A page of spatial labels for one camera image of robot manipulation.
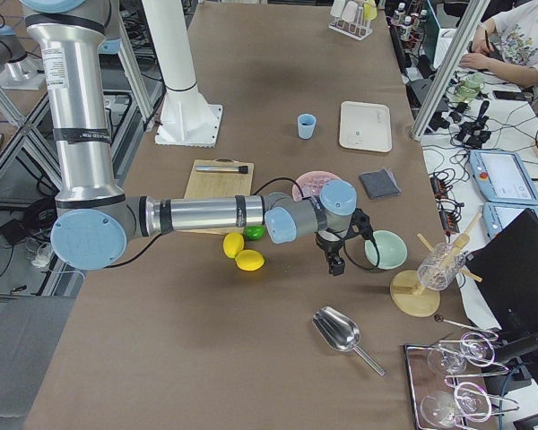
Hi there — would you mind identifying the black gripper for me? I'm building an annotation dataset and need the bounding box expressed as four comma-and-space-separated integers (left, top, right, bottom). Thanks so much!
315, 229, 345, 275

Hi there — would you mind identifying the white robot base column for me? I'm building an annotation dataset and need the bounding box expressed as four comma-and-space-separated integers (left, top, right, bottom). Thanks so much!
143, 0, 223, 148

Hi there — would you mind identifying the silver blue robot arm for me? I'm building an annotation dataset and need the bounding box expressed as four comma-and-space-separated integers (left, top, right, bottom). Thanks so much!
22, 1, 358, 275

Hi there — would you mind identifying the metal ice scoop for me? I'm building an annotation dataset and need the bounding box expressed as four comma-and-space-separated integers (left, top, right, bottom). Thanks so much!
312, 305, 386, 376

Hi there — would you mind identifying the wooden cup tree stand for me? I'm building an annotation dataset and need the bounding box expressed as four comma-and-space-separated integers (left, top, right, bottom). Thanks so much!
390, 212, 482, 317

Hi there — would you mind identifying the pink bowl of ice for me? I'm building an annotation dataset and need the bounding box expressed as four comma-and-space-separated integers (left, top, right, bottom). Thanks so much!
291, 170, 340, 201

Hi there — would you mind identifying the clear textured glass cup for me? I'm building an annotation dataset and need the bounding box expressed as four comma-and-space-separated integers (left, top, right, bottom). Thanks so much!
417, 243, 466, 291

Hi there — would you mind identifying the blue paper cup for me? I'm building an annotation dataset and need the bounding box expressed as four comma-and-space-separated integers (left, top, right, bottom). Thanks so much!
297, 113, 317, 140

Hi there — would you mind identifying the pale green plastic cup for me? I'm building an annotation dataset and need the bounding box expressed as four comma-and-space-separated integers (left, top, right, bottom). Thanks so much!
330, 0, 345, 18

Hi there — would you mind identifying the yellow plastic cup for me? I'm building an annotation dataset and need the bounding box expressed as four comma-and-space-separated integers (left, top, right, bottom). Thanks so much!
362, 0, 377, 22

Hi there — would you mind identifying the mint green bowl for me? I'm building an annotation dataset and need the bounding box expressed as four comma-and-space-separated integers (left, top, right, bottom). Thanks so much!
364, 230, 408, 270

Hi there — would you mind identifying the yellow lemon front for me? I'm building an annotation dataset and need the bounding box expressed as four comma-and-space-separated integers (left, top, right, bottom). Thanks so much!
235, 249, 265, 271

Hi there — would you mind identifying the yellow lemon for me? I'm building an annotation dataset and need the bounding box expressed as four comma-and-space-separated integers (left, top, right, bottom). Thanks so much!
222, 232, 245, 259
235, 249, 265, 271

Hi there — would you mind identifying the green lime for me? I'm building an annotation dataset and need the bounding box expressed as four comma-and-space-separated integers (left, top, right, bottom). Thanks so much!
243, 226, 265, 241

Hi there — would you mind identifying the grey folded cloth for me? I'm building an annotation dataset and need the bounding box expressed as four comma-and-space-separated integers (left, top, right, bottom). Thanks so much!
359, 168, 402, 200

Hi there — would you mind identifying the yellow lemon back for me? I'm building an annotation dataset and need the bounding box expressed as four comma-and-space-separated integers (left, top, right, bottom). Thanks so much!
222, 232, 245, 259

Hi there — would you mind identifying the steel muddler black tip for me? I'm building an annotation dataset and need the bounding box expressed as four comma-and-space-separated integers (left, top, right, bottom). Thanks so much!
195, 165, 249, 174

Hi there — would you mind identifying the cream rabbit tray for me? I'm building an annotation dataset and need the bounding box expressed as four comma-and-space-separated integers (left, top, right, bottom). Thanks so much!
339, 101, 392, 153

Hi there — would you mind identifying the wooden cutting board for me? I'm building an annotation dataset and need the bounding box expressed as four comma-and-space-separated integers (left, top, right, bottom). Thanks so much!
178, 159, 256, 236

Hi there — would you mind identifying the wine glass rack tray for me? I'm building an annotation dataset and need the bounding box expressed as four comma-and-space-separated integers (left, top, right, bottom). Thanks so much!
403, 330, 520, 429

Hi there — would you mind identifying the upper hanging wine glass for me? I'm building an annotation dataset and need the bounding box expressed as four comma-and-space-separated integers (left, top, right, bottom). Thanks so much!
427, 331, 495, 376

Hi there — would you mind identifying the hanging wine glass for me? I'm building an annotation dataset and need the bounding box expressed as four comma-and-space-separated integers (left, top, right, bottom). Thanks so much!
421, 382, 492, 429
427, 331, 495, 376

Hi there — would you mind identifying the lower hanging wine glass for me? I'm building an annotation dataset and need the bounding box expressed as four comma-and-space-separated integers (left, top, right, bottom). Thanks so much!
421, 382, 492, 429

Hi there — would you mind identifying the black monitor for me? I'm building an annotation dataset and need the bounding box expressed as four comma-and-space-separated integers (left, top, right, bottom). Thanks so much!
466, 209, 538, 333

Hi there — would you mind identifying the blue teach pendant tablet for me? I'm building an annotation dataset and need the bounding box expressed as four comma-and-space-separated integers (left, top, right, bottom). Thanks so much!
469, 150, 538, 206

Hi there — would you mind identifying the seated person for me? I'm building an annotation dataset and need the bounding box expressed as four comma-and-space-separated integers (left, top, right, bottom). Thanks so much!
459, 1, 538, 116

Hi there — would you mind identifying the white wire cup rack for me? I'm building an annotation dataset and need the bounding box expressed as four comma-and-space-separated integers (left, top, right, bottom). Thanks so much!
328, 9, 373, 41

